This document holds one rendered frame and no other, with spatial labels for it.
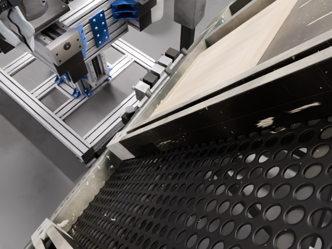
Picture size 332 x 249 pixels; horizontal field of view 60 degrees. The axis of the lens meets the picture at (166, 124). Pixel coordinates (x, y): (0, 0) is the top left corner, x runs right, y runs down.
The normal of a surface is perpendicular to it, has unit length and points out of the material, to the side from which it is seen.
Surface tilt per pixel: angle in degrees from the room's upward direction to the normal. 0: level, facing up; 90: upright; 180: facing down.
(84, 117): 0
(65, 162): 0
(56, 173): 0
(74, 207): 33
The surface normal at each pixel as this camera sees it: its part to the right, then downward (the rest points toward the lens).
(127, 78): 0.00, -0.51
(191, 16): -0.54, 0.73
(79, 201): 0.46, -0.18
